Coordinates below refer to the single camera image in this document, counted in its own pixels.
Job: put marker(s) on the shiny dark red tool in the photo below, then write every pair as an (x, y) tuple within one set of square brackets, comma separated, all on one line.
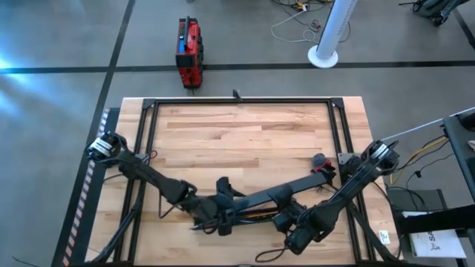
[(326, 165)]

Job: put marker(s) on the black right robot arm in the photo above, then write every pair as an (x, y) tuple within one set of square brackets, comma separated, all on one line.
[(345, 193)]

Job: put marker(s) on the black side table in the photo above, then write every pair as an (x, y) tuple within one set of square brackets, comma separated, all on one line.
[(460, 148)]

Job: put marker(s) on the small black camera clamp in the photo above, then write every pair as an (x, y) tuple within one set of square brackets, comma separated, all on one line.
[(237, 95)]

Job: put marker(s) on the white paper sheet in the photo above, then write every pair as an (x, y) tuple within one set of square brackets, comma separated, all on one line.
[(438, 244)]

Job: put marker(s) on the white label sticker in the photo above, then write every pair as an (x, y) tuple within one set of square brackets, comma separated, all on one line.
[(384, 237)]

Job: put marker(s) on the black aluminium table frame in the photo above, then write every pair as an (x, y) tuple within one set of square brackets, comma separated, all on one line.
[(241, 101)]

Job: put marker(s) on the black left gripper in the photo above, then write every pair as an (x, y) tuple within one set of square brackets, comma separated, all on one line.
[(204, 211)]

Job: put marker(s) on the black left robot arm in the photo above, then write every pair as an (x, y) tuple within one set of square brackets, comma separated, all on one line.
[(148, 174)]

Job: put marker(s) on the white rod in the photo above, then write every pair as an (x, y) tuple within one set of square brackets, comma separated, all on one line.
[(426, 124)]

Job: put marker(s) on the black beam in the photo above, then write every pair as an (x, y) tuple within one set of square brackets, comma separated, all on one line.
[(438, 220)]

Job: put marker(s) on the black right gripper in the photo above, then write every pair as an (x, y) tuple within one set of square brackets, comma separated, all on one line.
[(300, 215)]

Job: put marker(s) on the black floor box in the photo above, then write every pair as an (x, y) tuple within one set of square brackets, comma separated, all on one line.
[(415, 200)]

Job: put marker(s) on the black duct cover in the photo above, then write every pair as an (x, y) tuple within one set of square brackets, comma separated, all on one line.
[(256, 201)]

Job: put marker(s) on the black floor equipment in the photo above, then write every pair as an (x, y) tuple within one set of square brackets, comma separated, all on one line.
[(432, 7)]

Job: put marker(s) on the white tower post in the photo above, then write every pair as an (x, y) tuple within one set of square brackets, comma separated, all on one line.
[(330, 33)]

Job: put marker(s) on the grey round pouch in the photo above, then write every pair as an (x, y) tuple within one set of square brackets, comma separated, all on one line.
[(319, 160)]

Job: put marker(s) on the grey metal bracket plate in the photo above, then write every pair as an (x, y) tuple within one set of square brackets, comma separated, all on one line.
[(342, 158)]

